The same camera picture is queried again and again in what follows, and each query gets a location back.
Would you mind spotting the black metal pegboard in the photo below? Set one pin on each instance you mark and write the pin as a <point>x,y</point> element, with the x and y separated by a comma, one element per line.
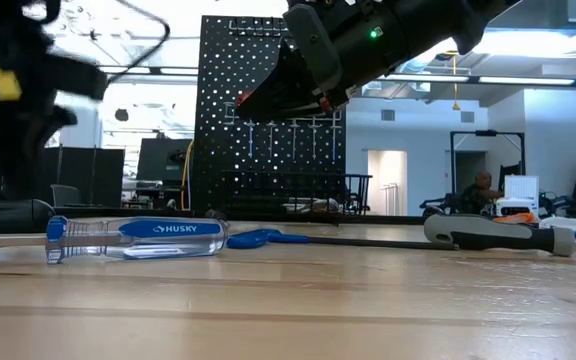
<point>268,175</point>

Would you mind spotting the blue clear Husky screwdriver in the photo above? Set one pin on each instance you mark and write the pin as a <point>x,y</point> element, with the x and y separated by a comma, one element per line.
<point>168,228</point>

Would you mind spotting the long ceiling light strip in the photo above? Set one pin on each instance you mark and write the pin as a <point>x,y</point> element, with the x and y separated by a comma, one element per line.
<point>523,81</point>
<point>168,71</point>

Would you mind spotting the black tube stand frame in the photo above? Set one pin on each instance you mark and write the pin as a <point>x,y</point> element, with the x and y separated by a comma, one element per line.
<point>485,133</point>

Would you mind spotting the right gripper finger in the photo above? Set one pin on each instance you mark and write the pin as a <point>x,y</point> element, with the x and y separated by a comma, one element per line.
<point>293,107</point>
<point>278,85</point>

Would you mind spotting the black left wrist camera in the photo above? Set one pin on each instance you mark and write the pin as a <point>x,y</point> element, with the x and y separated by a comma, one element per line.
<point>80,77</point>

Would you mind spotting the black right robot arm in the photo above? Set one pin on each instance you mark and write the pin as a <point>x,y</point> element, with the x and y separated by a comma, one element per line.
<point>448,20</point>

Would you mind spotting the black room partition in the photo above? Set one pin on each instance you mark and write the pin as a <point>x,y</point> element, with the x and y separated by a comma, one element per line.
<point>93,175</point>

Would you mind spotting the black table frame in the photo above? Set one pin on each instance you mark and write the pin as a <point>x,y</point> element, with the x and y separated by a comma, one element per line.
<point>118,212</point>

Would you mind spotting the grey office chair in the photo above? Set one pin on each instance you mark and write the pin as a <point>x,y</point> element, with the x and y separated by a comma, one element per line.
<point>65,196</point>

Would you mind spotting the white round column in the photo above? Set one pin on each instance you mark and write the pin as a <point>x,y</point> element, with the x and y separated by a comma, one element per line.
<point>88,130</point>

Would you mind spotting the long black screwdriver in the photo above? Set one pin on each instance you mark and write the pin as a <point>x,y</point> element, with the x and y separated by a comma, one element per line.
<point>8,216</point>

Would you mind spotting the person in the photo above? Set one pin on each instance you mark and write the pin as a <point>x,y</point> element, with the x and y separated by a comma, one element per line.
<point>478,192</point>

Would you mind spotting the grey wall vent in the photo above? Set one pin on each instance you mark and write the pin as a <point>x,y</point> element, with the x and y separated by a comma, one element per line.
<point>467,117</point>
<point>388,116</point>

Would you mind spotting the black round hanging object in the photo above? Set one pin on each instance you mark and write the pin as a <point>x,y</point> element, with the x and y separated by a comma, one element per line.
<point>121,115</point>

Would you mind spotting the dark computer monitor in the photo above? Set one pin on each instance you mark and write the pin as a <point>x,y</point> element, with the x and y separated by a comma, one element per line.
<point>160,160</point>

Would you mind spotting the white box device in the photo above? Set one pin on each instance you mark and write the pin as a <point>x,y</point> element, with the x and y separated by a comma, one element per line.
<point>515,207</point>

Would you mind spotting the white grid panel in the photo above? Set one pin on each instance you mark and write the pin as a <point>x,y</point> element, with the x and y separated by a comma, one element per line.
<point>520,187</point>

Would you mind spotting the grey and black screwdriver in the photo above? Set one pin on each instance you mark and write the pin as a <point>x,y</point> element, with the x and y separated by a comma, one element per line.
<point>493,239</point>

